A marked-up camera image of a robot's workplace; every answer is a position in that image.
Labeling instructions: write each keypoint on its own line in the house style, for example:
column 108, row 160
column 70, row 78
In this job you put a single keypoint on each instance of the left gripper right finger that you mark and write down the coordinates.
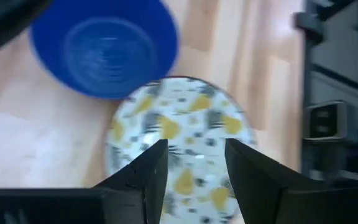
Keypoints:
column 259, row 186

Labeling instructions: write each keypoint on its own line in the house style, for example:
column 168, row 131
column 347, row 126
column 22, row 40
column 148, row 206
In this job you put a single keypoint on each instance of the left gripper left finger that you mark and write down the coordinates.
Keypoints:
column 145, row 174

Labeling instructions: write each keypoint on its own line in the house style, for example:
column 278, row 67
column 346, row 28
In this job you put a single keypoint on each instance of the speckled bowl with yellow outside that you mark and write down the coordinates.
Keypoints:
column 191, row 124

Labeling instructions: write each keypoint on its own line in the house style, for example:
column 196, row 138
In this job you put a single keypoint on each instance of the blue plastic mini bowl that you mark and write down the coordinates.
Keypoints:
column 104, row 49

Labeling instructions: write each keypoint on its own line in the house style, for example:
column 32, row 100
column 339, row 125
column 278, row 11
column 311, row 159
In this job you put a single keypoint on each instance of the black metal table frame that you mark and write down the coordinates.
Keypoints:
column 311, row 25

